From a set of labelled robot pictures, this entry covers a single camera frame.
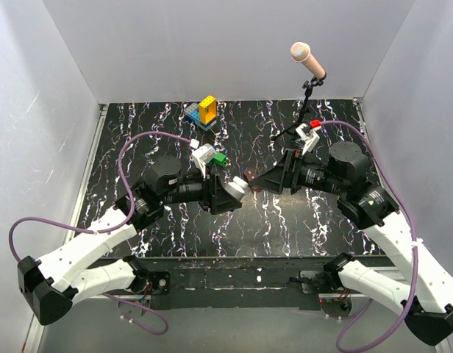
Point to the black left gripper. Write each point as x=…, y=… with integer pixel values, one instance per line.
x=215, y=198

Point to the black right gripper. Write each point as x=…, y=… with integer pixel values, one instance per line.
x=284, y=174

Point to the white vitamin pill bottle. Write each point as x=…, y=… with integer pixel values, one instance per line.
x=237, y=188

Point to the red weekly pill organizer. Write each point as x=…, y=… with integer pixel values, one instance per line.
x=250, y=174

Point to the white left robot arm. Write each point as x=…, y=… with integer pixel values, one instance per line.
x=55, y=282

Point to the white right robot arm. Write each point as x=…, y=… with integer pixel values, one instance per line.
x=426, y=301

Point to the green blue toy brick cluster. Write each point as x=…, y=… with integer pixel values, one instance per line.
x=218, y=159

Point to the yellow blue toy brick stack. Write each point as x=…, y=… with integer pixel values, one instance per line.
x=202, y=114

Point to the black microphone stand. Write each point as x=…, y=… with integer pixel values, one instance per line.
x=308, y=87

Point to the pink microphone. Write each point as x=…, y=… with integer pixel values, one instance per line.
x=301, y=53

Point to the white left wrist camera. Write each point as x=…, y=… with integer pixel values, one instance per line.
x=202, y=156

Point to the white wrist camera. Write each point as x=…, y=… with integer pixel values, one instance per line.
x=202, y=156
x=308, y=134

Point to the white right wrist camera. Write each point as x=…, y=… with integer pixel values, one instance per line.
x=308, y=134

